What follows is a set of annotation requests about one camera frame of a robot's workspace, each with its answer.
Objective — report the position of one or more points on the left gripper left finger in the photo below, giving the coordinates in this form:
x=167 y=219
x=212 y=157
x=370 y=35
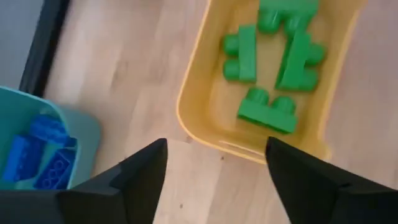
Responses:
x=124 y=193

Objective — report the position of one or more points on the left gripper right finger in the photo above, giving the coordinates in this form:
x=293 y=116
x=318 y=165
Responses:
x=311 y=193

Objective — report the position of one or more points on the blue toy block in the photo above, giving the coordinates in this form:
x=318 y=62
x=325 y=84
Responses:
x=49 y=129
x=56 y=169
x=21 y=158

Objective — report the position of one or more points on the green toy block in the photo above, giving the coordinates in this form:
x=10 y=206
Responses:
x=295 y=62
x=289 y=9
x=267 y=115
x=247 y=56

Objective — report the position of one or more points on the light teal plastic bin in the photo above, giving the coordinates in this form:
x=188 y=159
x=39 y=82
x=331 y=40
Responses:
x=87 y=130

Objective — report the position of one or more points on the yellow plastic bin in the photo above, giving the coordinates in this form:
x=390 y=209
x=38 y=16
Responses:
x=211 y=102

